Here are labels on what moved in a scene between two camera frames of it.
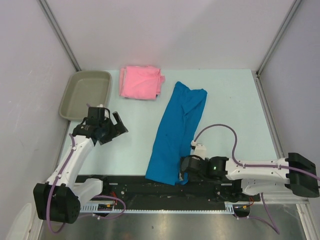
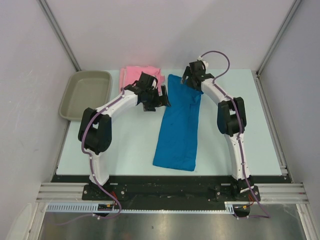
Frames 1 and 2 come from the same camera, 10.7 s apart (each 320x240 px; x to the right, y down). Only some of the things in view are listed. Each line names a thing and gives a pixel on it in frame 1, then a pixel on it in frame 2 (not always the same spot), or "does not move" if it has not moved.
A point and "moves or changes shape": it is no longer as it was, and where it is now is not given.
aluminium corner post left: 48,13 does not move
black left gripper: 116,130 -> 162,100
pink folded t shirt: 140,82 does not move
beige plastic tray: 91,87 does not move
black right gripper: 194,178 -> 188,73
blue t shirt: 176,135 moves or changes shape
